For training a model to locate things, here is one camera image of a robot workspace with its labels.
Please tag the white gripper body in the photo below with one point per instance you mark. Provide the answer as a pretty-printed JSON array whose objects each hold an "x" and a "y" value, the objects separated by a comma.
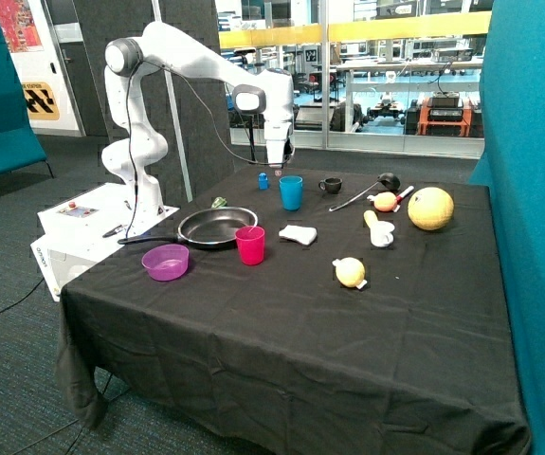
[{"x": 279, "y": 152}]

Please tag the red plastic cup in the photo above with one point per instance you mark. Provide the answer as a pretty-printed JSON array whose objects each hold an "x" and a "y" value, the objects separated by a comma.
[{"x": 250, "y": 242}]

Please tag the blue plastic cup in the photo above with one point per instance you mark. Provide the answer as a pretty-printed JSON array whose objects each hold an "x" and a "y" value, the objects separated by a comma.
[
  {"x": 291, "y": 197},
  {"x": 290, "y": 181}
]

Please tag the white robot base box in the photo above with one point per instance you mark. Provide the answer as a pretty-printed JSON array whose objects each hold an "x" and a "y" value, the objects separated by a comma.
[{"x": 85, "y": 230}]

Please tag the small blue bottle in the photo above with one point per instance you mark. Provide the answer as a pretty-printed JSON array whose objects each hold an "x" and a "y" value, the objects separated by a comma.
[{"x": 263, "y": 183}]

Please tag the black coffee cup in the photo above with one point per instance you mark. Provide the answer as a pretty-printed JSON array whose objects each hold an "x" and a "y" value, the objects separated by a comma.
[{"x": 331, "y": 185}]

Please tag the small green object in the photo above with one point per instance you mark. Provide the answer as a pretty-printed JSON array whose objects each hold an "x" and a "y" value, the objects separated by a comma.
[{"x": 219, "y": 202}]

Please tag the white cloth-like toy bone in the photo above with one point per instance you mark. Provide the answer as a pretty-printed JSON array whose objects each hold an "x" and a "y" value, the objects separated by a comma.
[{"x": 304, "y": 236}]

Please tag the black frying pan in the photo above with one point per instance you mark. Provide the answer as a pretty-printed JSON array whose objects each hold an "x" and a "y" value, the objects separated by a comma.
[{"x": 205, "y": 229}]

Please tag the orange toy fruit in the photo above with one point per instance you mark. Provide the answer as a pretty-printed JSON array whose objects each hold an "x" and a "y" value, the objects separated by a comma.
[{"x": 384, "y": 201}]

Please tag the black ladle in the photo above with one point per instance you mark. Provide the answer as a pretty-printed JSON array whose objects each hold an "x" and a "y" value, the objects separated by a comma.
[{"x": 388, "y": 180}]

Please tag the white yellow measuring scoop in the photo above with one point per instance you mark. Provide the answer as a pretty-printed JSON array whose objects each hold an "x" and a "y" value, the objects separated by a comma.
[{"x": 381, "y": 232}]

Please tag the yellow toy lemon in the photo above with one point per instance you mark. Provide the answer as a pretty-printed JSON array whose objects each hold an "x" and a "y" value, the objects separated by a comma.
[{"x": 350, "y": 272}]

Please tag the red white marker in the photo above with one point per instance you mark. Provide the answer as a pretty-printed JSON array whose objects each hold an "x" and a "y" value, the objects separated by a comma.
[{"x": 404, "y": 194}]

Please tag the black tablecloth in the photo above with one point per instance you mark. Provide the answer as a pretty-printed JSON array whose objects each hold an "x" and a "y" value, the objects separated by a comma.
[{"x": 418, "y": 361}]

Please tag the purple plastic bowl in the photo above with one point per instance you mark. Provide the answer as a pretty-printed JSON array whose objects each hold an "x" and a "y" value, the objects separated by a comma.
[{"x": 166, "y": 263}]

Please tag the large yellow ball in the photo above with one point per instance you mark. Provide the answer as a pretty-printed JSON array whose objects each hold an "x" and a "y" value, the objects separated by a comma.
[{"x": 430, "y": 208}]

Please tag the teal partition wall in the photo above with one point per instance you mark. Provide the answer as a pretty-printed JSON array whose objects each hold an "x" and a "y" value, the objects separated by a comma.
[{"x": 512, "y": 166}]

